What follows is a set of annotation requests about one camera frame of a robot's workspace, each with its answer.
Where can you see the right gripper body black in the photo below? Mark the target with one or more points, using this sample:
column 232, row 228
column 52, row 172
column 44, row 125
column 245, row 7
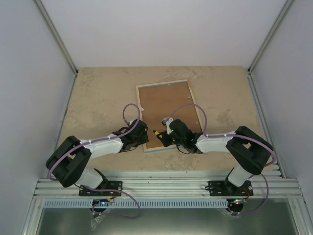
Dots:
column 180, row 141

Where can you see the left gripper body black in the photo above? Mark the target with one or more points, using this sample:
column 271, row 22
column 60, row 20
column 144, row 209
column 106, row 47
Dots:
column 139, row 141

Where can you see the yellow handled screwdriver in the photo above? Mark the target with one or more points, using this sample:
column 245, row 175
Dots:
column 154, row 131

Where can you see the teal wooden picture frame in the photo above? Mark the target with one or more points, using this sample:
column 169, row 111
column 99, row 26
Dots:
column 151, row 149

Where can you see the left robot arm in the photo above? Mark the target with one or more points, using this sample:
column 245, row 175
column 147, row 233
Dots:
column 68, row 164

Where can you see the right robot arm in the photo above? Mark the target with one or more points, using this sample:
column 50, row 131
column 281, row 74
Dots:
column 251, row 152

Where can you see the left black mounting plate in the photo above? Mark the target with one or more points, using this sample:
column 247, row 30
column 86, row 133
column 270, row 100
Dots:
column 105, row 189

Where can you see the black mounting plate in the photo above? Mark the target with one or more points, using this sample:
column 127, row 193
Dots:
column 225, row 188
column 105, row 189

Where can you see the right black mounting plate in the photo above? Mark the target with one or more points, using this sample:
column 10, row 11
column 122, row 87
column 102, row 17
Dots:
column 225, row 188

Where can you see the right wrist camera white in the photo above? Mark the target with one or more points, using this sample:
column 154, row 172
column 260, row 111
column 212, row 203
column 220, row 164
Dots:
column 166, row 122

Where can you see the brown frame backing board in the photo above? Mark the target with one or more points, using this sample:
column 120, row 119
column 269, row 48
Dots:
column 166, row 105

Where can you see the aluminium rail base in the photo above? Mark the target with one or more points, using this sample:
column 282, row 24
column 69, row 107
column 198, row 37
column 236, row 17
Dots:
column 177, row 184

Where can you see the slotted cable duct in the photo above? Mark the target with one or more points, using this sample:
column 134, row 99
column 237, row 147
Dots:
column 142, row 203

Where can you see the left aluminium corner post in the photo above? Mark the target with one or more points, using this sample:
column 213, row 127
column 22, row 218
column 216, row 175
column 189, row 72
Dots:
column 55, row 34

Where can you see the aluminium corner post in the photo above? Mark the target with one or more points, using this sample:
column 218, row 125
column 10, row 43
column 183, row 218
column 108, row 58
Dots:
column 55, row 34
column 288, row 4

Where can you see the right aluminium corner post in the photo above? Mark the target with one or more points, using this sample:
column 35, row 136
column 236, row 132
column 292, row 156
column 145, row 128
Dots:
column 288, row 4

